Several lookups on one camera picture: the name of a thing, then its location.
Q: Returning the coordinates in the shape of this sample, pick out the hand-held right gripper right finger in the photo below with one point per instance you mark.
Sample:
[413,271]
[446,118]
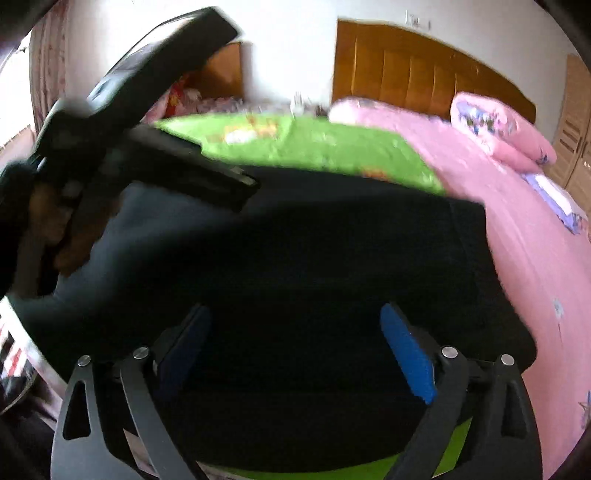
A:
[408,355]

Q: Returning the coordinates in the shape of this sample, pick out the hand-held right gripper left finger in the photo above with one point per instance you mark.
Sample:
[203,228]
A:
[184,353]

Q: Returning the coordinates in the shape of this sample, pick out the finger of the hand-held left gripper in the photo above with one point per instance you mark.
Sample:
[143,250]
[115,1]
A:
[184,41]
[184,170]

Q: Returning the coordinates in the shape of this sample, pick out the black pants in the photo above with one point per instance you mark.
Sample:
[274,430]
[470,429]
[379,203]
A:
[300,258]

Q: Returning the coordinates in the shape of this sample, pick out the person's left hand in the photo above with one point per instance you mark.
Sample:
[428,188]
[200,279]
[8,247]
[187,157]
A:
[69,251]

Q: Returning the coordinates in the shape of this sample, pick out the small wooden headboard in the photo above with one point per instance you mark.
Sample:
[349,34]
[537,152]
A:
[224,74]

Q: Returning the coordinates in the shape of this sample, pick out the red pillow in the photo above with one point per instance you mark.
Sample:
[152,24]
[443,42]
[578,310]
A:
[175,97]

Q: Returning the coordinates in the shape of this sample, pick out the patterned curtain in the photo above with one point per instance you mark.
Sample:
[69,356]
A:
[46,60]

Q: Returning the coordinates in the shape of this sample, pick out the grey patterned cloth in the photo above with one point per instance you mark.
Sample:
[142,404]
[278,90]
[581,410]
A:
[249,106]

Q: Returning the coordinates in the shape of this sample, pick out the clear plastic container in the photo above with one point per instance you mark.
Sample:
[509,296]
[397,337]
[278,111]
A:
[298,102]

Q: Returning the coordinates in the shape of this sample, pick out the green printed bedsheet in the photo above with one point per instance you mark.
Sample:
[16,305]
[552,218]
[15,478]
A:
[323,143]

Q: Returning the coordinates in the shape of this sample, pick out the pink bedsheet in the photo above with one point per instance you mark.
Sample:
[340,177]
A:
[521,258]

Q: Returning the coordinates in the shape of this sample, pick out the purple white folded cloth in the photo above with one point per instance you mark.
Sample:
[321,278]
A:
[554,196]

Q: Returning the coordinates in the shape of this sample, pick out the large wooden headboard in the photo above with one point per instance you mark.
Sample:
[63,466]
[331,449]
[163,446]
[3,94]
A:
[415,69]

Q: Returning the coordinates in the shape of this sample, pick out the pink cartoon pillow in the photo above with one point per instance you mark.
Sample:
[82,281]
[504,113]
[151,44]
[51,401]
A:
[508,134]

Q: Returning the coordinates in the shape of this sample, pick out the wooden wardrobe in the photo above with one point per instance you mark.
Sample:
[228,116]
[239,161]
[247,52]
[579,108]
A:
[575,115]

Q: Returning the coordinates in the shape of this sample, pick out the white wall switch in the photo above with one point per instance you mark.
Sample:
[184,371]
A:
[418,21]

